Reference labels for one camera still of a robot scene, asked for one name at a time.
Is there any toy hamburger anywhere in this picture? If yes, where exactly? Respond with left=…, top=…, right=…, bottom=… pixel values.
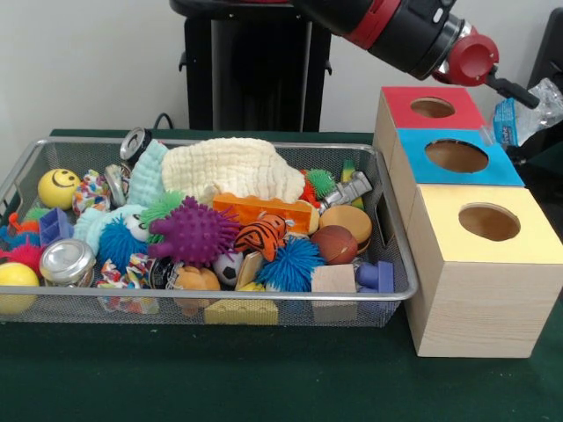
left=318, top=205, right=374, bottom=254

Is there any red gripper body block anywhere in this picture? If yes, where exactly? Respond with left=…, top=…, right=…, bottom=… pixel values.
left=435, top=26, right=501, bottom=88

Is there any purple spiky ball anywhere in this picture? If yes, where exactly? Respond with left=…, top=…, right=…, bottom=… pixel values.
left=148, top=197, right=240, bottom=265

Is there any wooden box with three holes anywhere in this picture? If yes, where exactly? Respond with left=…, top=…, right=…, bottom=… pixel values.
left=373, top=85, right=563, bottom=359

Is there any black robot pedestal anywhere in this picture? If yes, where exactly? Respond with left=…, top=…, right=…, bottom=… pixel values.
left=170, top=0, right=355, bottom=133

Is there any green spiky ball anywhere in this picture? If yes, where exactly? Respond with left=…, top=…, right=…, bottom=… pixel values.
left=141, top=191, right=186, bottom=231

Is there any black cable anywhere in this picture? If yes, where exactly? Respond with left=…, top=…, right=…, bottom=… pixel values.
left=153, top=112, right=177, bottom=133

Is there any cream knitted cloth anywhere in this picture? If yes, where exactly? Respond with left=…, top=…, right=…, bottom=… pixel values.
left=161, top=138, right=307, bottom=205

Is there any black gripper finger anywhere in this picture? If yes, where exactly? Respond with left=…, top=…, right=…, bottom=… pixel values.
left=486, top=74, right=541, bottom=110

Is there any blue spiky ball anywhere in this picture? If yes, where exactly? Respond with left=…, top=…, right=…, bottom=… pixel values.
left=257, top=237, right=327, bottom=293

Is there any silver metal can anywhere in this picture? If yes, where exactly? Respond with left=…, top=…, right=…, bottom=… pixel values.
left=39, top=238, right=97, bottom=287

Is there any black chair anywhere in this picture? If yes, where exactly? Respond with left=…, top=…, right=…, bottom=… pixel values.
left=508, top=7, right=563, bottom=177

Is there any orange toy building block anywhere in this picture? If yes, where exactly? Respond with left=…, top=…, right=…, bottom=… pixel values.
left=214, top=192, right=316, bottom=231

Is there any small brown basketball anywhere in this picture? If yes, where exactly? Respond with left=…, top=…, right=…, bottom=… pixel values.
left=312, top=224, right=360, bottom=266

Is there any shallow clear mesh bin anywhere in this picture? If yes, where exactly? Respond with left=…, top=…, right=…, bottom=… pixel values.
left=0, top=136, right=420, bottom=328

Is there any purple toy block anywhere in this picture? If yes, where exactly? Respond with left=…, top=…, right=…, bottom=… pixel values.
left=355, top=260, right=395, bottom=295

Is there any clear plastic packet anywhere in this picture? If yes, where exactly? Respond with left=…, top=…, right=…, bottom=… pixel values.
left=481, top=77, right=563, bottom=148

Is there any plain yellow ball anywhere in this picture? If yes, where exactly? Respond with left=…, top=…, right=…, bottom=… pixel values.
left=0, top=262, right=40, bottom=316

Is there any dark green table cloth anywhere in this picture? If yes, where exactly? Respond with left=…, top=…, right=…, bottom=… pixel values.
left=0, top=129, right=563, bottom=422

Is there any yellow smiley face ball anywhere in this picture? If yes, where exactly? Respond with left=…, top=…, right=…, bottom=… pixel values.
left=37, top=168, right=82, bottom=210

